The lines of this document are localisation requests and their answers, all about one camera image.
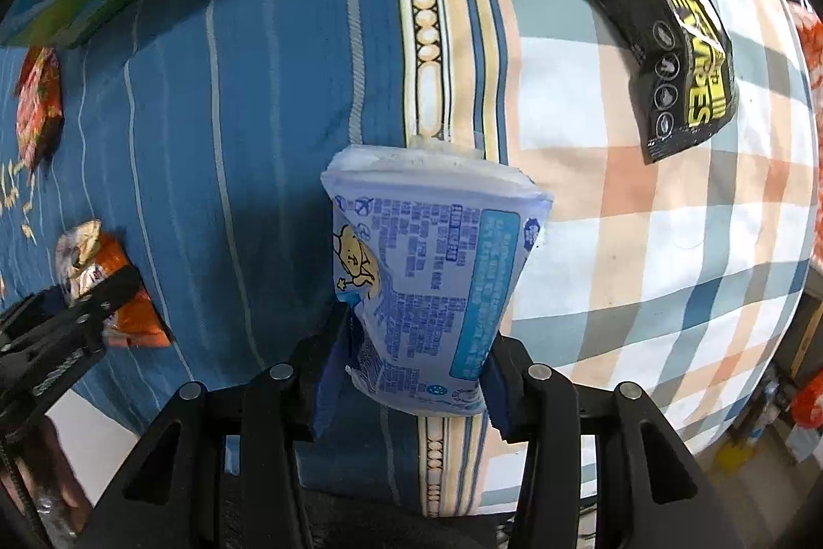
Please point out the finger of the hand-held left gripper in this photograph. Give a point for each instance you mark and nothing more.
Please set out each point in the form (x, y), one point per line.
(96, 301)

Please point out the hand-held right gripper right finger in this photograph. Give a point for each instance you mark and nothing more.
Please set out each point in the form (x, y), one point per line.
(496, 394)

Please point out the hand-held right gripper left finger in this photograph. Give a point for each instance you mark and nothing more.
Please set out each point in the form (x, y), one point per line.
(332, 375)

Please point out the orange snack packet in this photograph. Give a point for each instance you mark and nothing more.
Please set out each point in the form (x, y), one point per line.
(116, 298)

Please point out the light blue tissue pack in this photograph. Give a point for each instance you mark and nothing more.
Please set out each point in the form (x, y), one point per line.
(418, 279)

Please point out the plaid quilt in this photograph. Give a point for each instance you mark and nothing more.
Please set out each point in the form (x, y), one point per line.
(643, 266)

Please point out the red snack packet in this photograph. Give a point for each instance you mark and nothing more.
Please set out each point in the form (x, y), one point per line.
(40, 105)

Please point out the blue striped bed sheet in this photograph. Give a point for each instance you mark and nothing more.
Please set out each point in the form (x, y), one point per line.
(257, 137)

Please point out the black and yellow wipes pack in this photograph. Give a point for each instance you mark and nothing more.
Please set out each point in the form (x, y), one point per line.
(668, 41)

